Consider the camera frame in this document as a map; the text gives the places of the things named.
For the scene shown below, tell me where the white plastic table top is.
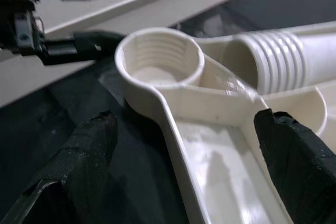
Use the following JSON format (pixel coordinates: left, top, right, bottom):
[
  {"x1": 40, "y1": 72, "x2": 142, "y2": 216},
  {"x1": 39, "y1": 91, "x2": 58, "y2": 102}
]
[{"x1": 114, "y1": 20, "x2": 336, "y2": 224}]

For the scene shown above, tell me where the black tablecloth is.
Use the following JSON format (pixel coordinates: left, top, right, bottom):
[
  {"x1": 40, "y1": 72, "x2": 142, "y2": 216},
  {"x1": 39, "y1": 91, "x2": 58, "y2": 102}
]
[{"x1": 0, "y1": 0, "x2": 336, "y2": 224}]

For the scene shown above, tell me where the white plastic table leg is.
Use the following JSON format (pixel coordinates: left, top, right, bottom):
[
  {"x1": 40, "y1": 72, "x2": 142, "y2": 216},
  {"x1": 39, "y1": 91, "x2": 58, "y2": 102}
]
[{"x1": 228, "y1": 26, "x2": 336, "y2": 95}]

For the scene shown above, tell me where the clear plastic bag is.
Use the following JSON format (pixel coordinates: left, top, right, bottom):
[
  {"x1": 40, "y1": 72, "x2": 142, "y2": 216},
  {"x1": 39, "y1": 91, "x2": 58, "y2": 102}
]
[{"x1": 181, "y1": 11, "x2": 234, "y2": 38}]

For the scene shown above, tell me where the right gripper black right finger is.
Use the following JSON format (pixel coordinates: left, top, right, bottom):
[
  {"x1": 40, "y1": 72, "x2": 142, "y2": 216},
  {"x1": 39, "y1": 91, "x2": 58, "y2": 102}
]
[{"x1": 253, "y1": 108, "x2": 336, "y2": 224}]

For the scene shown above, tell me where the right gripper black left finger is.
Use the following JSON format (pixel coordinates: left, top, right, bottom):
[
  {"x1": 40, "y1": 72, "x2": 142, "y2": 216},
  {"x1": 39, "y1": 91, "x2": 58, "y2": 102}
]
[{"x1": 0, "y1": 110, "x2": 118, "y2": 224}]

